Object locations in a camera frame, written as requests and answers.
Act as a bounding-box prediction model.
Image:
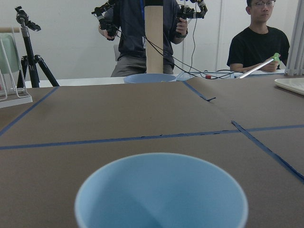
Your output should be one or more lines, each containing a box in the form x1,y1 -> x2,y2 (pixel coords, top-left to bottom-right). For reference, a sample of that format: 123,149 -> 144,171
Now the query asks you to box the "white bear tray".
275,78 -> 304,95

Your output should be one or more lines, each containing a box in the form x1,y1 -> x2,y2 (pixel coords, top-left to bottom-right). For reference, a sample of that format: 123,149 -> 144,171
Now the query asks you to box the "black tripod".
15,6 -> 59,88

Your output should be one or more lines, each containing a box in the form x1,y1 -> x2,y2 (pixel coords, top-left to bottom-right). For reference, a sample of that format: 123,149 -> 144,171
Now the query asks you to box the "standing operator person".
98,0 -> 188,77

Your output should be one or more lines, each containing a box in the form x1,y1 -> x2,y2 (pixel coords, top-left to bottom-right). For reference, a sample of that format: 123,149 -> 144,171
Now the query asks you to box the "blue bowl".
123,73 -> 177,84

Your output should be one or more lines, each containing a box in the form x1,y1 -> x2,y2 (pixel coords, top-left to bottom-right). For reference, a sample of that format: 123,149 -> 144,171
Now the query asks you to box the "white wire cup rack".
0,27 -> 33,108

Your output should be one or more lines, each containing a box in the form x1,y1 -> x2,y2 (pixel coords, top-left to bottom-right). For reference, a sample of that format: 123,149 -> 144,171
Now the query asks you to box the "light blue plastic cup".
74,153 -> 248,228

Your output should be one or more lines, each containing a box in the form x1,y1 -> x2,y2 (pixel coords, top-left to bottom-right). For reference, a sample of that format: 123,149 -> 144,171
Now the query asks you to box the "aluminium frame post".
285,0 -> 304,77

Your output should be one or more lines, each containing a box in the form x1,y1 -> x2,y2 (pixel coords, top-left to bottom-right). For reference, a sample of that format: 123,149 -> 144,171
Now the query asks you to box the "seated person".
227,0 -> 290,72

